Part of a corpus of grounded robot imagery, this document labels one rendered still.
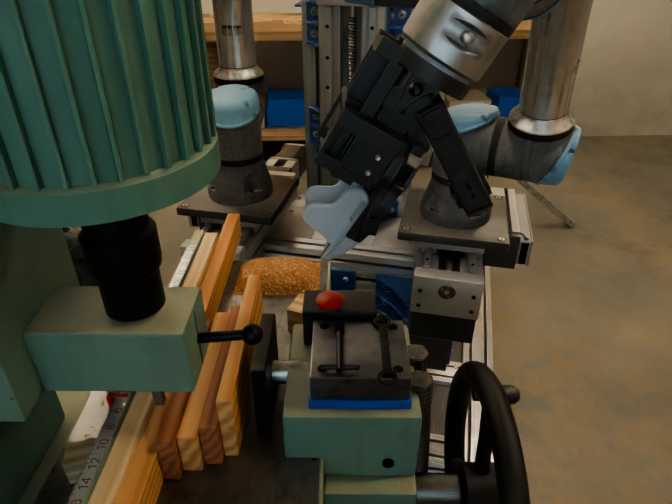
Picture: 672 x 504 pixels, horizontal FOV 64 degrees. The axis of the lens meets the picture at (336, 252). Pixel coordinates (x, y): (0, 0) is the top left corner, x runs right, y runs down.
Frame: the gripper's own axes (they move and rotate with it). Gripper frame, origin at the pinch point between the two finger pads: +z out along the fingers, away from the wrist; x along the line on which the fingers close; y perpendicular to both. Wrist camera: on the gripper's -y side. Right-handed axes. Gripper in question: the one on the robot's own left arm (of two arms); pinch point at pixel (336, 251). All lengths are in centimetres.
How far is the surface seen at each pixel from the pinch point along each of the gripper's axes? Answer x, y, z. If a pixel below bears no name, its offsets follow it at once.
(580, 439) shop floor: -65, -119, 56
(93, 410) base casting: -4.2, 14.3, 40.6
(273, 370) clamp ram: 4.3, -0.4, 13.7
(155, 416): 8.8, 8.5, 21.2
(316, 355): 6.3, -2.4, 7.9
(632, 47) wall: -336, -194, -59
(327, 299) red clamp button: 0.5, -2.0, 5.2
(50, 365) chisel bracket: 11.3, 19.1, 16.5
